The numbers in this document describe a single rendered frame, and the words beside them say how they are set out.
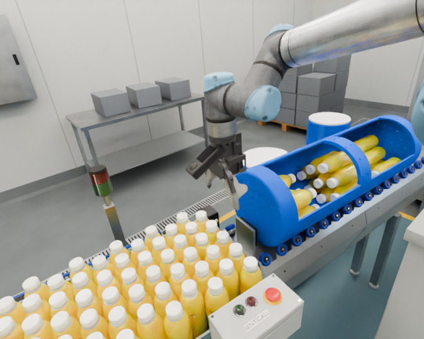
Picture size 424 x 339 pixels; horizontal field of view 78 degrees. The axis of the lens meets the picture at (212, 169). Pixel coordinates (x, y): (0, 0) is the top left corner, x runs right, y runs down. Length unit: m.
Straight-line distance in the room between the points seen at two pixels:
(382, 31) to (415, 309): 0.82
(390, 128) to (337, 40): 1.08
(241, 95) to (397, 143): 1.09
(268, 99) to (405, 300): 0.76
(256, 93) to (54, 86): 3.36
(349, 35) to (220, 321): 0.60
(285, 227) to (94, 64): 3.38
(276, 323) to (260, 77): 0.53
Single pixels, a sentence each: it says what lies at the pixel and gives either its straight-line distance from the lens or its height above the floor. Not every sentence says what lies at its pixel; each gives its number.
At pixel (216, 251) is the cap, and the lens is 0.82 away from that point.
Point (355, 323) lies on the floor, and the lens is 2.07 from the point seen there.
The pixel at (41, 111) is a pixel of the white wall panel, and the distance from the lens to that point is 3.80.
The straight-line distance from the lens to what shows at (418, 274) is 0.98.
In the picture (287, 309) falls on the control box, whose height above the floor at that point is 1.10.
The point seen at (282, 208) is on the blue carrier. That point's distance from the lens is 0.84.
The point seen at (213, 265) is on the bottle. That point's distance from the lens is 0.83.
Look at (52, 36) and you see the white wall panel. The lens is 3.78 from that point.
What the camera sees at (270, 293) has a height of 1.11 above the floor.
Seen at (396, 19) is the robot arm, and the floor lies 1.65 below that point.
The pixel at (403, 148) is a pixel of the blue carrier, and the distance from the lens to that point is 1.55.
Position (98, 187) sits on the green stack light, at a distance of 1.03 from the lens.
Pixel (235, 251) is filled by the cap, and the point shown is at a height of 1.08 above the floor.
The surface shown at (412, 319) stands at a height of 0.84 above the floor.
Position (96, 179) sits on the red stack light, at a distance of 1.01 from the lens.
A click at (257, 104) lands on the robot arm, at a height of 1.52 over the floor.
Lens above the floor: 1.66
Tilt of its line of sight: 28 degrees down
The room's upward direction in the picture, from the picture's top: 5 degrees counter-clockwise
